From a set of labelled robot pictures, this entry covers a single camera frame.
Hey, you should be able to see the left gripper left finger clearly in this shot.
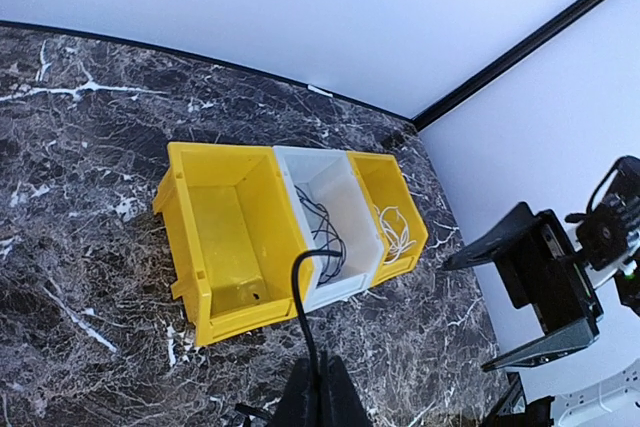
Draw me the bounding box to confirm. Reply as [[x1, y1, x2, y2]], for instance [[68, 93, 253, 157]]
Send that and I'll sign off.
[[268, 359, 320, 427]]

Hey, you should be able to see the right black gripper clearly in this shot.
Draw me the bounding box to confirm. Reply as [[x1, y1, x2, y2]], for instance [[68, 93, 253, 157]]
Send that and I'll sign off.
[[442, 202, 602, 372]]

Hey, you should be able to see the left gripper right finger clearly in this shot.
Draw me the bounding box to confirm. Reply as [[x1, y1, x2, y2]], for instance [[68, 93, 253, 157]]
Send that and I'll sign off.
[[319, 352, 372, 427]]

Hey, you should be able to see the black cable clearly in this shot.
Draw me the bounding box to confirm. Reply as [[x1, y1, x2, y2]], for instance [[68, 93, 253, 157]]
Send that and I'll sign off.
[[294, 186, 349, 288], [290, 249, 346, 383]]

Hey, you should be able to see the yellow bin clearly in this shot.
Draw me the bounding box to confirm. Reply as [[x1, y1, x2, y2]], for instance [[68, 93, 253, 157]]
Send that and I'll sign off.
[[153, 142, 306, 347], [347, 151, 429, 286]]

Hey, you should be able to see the yellow bin front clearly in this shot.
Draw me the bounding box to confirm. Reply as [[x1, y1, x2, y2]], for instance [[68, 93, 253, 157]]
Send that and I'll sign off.
[[347, 151, 429, 286]]

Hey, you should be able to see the white translucent bin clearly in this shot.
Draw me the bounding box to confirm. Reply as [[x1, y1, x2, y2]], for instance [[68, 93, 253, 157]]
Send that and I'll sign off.
[[274, 146, 383, 312]]

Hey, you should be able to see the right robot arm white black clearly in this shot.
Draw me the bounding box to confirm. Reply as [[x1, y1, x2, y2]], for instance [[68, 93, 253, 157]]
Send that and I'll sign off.
[[443, 197, 639, 426]]

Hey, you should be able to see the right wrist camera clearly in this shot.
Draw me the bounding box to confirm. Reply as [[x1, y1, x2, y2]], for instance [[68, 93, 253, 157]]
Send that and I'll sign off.
[[564, 155, 640, 308]]

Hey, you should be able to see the right black frame post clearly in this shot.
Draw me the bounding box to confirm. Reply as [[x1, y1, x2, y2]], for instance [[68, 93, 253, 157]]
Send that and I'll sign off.
[[412, 0, 606, 131]]

